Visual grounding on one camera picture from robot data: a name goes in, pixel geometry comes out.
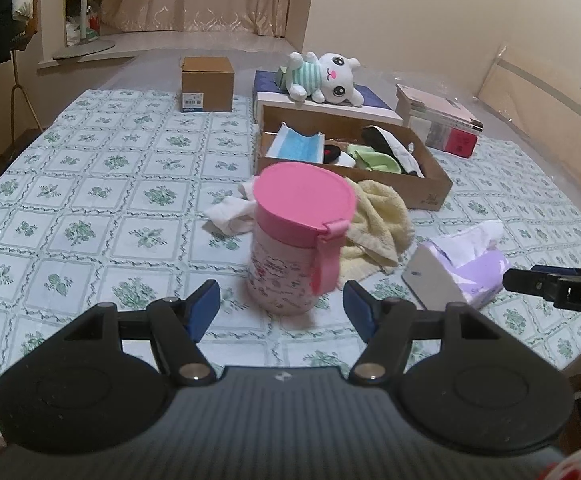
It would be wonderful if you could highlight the blue face mask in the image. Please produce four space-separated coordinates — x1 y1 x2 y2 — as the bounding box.
265 122 327 165

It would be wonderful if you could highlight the purple tissue pack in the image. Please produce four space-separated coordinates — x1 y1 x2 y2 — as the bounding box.
401 220 511 311

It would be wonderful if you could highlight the green cloth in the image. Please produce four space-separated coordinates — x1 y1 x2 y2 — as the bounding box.
347 144 402 175

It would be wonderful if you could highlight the white plush bunny toy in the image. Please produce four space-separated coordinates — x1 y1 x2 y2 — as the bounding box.
275 51 365 107

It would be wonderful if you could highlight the pink flat box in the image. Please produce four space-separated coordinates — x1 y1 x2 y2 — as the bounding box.
395 84 484 133

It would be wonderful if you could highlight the clear wrapped pack red label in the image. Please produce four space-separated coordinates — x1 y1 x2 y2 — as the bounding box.
423 119 479 158

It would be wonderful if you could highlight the floral printed bedsheet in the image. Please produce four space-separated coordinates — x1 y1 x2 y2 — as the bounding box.
0 89 581 431

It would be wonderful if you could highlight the white standing fan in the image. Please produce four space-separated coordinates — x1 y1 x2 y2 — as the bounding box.
53 0 116 61

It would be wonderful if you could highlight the yellow towel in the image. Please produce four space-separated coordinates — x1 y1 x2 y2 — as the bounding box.
338 179 414 281

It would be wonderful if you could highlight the small black red cloth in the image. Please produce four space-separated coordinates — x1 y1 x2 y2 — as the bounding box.
323 144 356 168

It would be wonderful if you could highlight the plastic wrapped board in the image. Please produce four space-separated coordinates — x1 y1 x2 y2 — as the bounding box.
475 45 581 171

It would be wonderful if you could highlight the white flat box blue lid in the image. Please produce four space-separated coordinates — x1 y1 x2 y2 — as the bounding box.
252 70 404 126

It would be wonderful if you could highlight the small closed cardboard box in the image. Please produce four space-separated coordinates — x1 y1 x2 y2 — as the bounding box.
180 56 235 113

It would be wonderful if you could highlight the pink lidded cup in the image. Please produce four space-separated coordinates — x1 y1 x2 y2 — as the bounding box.
246 161 359 317

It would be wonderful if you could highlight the white sock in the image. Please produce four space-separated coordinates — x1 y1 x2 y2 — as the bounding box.
203 182 259 236

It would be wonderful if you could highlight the cardboard tray box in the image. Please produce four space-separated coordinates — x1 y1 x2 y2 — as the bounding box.
255 104 454 211

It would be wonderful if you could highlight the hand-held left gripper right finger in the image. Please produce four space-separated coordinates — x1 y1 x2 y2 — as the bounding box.
343 280 502 387

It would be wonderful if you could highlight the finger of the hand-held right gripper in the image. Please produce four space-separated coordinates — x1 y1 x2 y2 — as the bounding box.
503 266 561 303

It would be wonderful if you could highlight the black white sleep mask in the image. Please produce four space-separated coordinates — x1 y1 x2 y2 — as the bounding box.
361 125 426 178

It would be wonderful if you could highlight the coat rack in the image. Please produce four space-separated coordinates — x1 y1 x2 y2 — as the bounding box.
12 50 44 131

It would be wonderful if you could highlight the person's printed pink clothing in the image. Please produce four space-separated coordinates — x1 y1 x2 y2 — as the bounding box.
541 440 581 480

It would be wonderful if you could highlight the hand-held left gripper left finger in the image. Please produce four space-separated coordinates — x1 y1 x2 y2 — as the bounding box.
63 279 221 387

